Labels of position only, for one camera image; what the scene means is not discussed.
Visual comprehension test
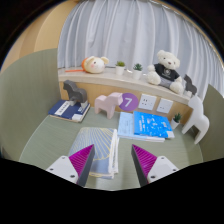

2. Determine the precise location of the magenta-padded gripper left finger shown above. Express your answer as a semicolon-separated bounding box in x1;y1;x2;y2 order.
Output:
45;144;96;188

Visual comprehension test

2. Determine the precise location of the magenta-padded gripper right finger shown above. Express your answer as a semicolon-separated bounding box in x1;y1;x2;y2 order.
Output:
131;144;180;187

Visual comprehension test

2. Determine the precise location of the blue towel with yellow print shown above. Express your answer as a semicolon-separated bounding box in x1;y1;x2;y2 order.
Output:
68;126;120;180

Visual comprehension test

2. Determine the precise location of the bright blue book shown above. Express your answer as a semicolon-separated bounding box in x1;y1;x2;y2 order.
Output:
133;110;174;139

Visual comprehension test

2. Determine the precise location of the small potted plant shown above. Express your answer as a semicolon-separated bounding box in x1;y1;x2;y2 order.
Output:
115;60;126;76
132;63;144;80
169;112;183;130

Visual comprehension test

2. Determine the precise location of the light blue booklet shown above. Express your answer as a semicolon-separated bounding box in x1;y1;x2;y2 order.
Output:
117;111;166;143

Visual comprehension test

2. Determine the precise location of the navy blue book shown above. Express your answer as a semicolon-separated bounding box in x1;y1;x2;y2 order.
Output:
48;99;91;123

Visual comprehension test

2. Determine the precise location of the white horse figure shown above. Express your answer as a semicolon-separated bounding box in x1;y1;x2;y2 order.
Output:
181;94;210;145

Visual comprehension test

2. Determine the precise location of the narrow green partition panel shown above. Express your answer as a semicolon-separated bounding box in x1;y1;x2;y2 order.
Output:
199;83;224;163

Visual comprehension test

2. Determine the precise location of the purple round sign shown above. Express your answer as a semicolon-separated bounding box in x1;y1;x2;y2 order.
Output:
118;92;139;112

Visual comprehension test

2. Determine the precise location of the dark grey horse figure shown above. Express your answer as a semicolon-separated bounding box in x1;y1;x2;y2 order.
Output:
63;79;89;109

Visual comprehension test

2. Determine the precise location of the pink horse figure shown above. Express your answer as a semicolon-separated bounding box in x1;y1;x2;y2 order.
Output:
94;91;124;120

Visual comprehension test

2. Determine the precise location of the large green partition panel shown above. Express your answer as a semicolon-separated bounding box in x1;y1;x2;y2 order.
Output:
0;48;63;161

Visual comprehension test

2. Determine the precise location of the small dark horse figure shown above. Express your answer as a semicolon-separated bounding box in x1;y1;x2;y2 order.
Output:
183;74;198;98

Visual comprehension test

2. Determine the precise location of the white teddy bear, black shirt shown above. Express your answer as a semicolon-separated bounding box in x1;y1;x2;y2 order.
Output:
146;49;185;95

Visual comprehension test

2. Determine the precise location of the wooden desk back ledge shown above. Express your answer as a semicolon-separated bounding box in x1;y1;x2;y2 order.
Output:
57;67;194;126

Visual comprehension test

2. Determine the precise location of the cream and orange plush toy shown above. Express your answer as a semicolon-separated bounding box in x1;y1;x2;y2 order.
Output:
81;55;110;75

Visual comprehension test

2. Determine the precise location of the grey-white curtain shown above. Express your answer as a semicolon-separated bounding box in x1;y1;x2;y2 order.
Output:
57;0;224;101

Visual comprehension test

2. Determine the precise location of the white wall socket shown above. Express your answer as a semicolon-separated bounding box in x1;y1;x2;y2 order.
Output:
137;93;158;111
156;97;174;115

